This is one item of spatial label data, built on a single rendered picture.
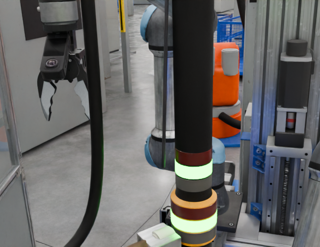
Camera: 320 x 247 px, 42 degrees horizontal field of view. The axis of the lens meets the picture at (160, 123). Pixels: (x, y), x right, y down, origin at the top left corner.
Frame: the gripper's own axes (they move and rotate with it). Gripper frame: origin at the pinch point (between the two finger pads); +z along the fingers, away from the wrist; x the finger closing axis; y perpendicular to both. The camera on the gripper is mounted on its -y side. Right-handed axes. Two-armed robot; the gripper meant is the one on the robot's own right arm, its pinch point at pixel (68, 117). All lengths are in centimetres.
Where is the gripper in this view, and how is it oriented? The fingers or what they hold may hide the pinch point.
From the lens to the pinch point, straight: 92.3
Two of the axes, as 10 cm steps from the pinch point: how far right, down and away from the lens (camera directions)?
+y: 0.3, -3.5, 9.4
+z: 0.3, 9.4, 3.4
